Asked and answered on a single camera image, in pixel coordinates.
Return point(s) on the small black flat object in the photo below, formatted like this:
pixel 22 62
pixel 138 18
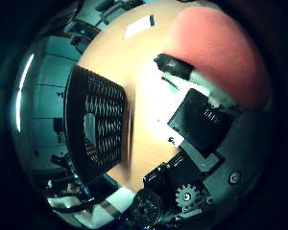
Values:
pixel 152 20

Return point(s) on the white paper sheet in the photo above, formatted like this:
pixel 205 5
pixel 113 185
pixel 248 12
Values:
pixel 136 28

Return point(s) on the black mesh basket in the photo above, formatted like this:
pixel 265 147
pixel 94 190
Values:
pixel 102 96

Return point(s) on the long ceiling light strip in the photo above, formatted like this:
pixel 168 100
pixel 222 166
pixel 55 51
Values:
pixel 22 92

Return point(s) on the red strawberry plush toy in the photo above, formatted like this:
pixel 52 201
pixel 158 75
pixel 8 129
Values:
pixel 220 48

